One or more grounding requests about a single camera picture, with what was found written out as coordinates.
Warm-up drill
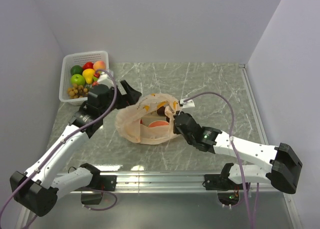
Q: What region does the dark green fruit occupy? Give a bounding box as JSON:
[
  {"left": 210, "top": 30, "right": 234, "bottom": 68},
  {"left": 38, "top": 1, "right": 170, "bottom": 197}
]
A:
[{"left": 70, "top": 65, "right": 83, "bottom": 76}]

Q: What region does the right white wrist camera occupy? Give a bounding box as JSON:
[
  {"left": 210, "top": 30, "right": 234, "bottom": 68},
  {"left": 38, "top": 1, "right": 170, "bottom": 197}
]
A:
[{"left": 178, "top": 99, "right": 196, "bottom": 115}]

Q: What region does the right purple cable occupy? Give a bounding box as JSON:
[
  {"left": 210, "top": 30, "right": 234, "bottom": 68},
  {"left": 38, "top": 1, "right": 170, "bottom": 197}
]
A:
[{"left": 182, "top": 92, "right": 261, "bottom": 229}]

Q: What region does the green apple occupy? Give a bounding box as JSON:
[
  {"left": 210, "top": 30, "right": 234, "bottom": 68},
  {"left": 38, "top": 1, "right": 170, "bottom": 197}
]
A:
[{"left": 70, "top": 74, "right": 86, "bottom": 86}]

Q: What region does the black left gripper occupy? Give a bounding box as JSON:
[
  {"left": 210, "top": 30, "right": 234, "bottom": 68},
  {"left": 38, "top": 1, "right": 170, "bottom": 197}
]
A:
[{"left": 100, "top": 79, "right": 142, "bottom": 117}]

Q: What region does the translucent orange plastic bag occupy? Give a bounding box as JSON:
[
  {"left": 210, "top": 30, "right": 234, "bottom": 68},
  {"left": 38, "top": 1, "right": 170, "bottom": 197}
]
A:
[{"left": 114, "top": 93, "right": 180, "bottom": 145}]

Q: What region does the red fruit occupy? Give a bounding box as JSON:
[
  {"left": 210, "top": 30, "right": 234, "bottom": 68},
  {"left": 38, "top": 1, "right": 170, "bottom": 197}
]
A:
[{"left": 82, "top": 61, "right": 94, "bottom": 70}]

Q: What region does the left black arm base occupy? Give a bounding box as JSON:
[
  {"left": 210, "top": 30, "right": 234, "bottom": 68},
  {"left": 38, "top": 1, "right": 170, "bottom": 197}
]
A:
[{"left": 76, "top": 175, "right": 118, "bottom": 211}]

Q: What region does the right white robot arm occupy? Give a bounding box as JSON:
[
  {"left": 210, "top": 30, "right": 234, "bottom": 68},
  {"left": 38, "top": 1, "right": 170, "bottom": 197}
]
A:
[{"left": 173, "top": 113, "right": 303, "bottom": 194}]

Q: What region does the dark brown fruit inside bag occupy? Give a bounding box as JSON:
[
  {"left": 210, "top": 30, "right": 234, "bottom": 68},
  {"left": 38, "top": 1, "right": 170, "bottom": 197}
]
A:
[{"left": 156, "top": 106, "right": 166, "bottom": 117}]

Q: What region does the aluminium mounting rail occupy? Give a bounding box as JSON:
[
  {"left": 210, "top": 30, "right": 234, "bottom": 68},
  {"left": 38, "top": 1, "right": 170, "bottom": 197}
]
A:
[{"left": 14, "top": 171, "right": 292, "bottom": 229}]

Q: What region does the peach fruit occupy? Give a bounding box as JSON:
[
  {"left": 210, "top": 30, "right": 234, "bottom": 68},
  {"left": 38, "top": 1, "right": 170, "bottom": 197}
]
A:
[{"left": 93, "top": 60, "right": 106, "bottom": 71}]

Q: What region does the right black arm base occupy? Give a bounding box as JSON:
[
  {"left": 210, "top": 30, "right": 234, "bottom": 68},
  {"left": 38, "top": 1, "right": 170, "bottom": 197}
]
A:
[{"left": 202, "top": 174, "right": 243, "bottom": 207}]

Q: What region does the white perforated plastic basket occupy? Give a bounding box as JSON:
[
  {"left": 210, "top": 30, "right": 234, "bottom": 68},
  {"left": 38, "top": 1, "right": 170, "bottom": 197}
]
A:
[{"left": 59, "top": 50, "right": 110, "bottom": 106}]

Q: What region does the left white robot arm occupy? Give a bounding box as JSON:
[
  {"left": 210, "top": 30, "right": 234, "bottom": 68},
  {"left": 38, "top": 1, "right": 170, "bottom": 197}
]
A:
[{"left": 9, "top": 80, "right": 142, "bottom": 217}]

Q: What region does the yellow pear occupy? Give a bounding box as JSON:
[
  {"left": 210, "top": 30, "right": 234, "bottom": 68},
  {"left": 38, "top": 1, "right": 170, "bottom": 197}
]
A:
[{"left": 82, "top": 68, "right": 96, "bottom": 84}]

